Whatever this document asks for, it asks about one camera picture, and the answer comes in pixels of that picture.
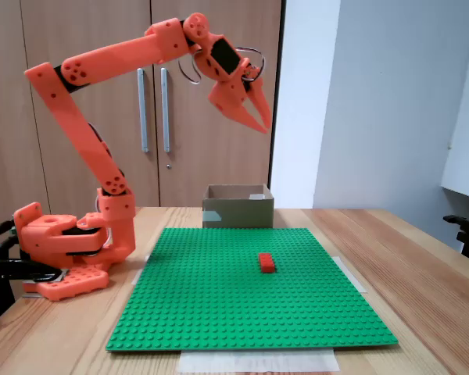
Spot green lego baseplate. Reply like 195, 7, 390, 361
105, 226, 399, 353

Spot open cardboard box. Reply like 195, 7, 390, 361
202, 184, 275, 230

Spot wooden cabinet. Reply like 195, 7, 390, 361
0, 0, 286, 210

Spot black table clamp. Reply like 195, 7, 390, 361
0, 219, 63, 329

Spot metal cabinet handle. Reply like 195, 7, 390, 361
159, 67, 172, 153
136, 67, 150, 153

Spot wide masking tape strip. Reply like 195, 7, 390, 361
177, 348, 341, 374

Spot red lego block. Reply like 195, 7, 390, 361
257, 252, 277, 273

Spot servo cable on arm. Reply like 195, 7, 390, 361
178, 45, 267, 85

